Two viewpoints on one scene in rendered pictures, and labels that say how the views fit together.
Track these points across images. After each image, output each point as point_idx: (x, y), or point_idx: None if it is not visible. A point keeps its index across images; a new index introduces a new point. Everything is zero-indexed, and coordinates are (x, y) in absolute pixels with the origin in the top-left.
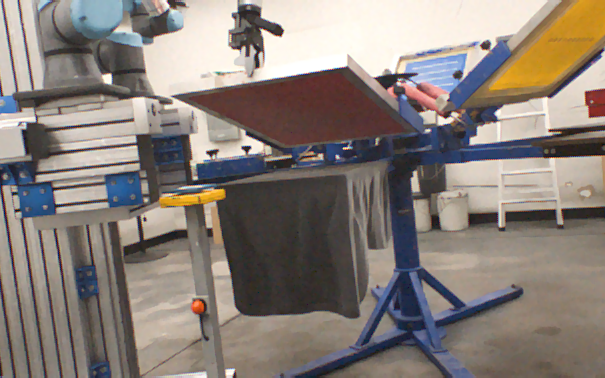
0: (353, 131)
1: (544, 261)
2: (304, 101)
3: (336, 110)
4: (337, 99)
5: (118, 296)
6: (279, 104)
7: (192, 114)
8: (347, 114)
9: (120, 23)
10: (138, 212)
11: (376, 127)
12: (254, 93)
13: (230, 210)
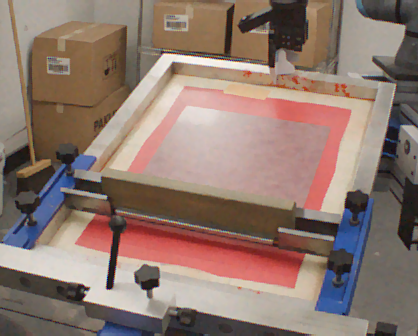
0: (151, 244)
1: None
2: (225, 125)
3: (181, 155)
4: (178, 125)
5: None
6: (263, 129)
7: (405, 143)
8: (164, 170)
9: (357, 9)
10: (396, 202)
11: (107, 229)
12: (284, 101)
13: None
